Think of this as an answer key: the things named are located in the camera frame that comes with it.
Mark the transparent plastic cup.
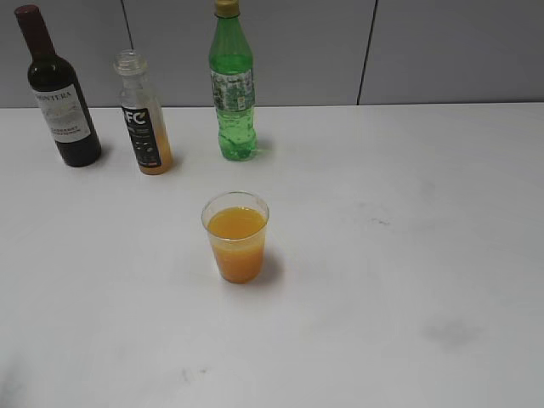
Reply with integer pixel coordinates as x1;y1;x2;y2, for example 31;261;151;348
201;191;269;284

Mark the NFC orange juice bottle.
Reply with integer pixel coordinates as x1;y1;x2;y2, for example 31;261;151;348
114;49;173;175

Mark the green plastic soda bottle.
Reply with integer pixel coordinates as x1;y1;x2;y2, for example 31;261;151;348
208;0;257;162

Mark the dark red wine bottle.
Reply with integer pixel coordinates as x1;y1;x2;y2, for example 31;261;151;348
14;4;102;167

